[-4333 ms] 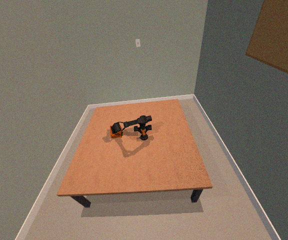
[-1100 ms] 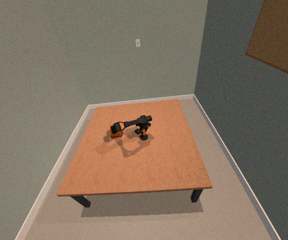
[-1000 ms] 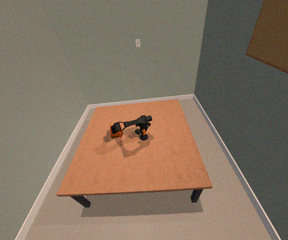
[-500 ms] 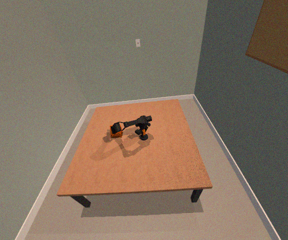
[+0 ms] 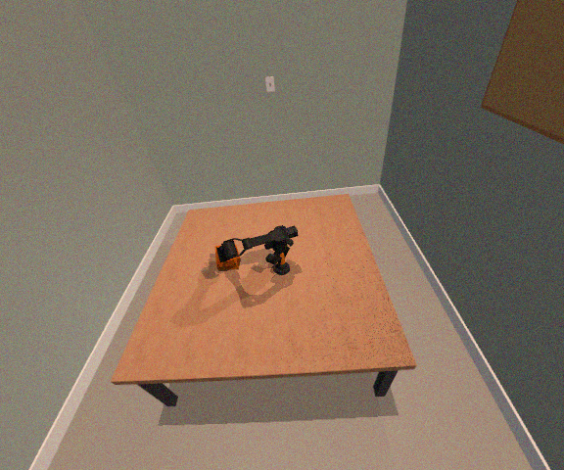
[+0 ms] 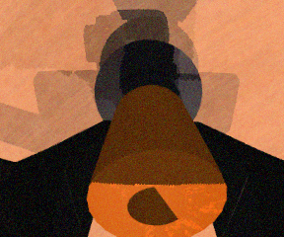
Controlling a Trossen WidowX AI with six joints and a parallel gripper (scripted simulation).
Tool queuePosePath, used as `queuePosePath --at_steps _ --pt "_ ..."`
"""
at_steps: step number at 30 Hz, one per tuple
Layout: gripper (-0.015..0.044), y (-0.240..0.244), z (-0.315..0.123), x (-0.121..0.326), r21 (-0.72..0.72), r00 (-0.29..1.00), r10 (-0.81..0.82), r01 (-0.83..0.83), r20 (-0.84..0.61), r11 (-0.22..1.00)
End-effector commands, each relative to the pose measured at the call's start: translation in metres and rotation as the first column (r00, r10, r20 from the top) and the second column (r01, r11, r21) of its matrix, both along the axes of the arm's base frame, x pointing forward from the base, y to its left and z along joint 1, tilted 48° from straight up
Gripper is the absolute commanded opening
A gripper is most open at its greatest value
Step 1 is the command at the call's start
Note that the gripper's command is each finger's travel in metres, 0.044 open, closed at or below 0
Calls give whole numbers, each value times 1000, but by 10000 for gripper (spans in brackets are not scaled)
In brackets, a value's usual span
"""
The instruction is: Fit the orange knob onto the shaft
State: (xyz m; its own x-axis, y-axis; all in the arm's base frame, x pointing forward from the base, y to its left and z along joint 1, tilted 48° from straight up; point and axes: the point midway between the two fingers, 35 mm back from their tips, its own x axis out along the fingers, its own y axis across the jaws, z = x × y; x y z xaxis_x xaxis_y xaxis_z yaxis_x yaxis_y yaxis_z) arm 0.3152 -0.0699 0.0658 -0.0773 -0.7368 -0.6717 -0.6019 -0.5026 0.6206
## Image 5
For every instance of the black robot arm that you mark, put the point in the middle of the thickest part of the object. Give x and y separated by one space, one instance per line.
280 234

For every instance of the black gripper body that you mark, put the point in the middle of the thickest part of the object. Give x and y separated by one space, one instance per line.
279 249

